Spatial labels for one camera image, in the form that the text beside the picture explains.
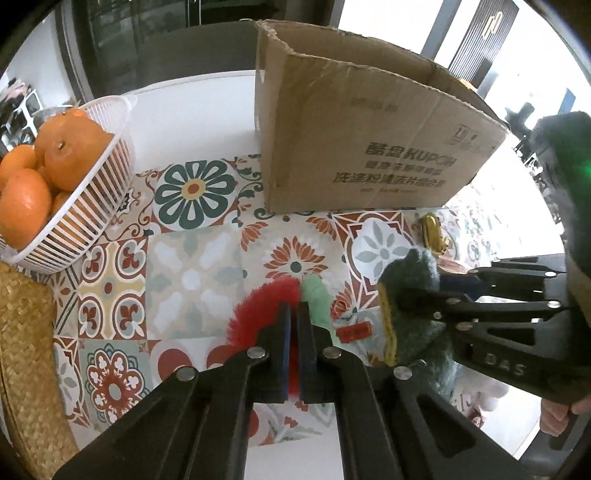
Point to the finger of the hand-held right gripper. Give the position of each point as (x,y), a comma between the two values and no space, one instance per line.
(517,279)
(498,341)

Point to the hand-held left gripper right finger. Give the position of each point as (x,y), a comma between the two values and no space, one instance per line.
(310,355)

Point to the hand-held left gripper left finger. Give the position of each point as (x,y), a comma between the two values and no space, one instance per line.
(275,350)

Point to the red and green plush toy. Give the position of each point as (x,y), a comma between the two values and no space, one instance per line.
(258,314)

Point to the dark green plush toy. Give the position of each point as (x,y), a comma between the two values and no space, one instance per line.
(411,272)

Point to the person's right hand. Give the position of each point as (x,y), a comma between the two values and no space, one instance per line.
(553,417)

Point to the gold metal clip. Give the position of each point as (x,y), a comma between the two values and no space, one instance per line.
(433,230)

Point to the floral patterned tablecloth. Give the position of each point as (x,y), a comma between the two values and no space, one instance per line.
(194,258)

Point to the brown cardboard box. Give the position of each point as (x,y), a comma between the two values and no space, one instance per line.
(360,134)

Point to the white plastic basket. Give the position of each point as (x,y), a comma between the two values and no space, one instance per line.
(87,212)

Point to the woven straw mat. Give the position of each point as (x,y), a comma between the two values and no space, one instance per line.
(27,360)

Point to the orange with stem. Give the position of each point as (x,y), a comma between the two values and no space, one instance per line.
(78,161)

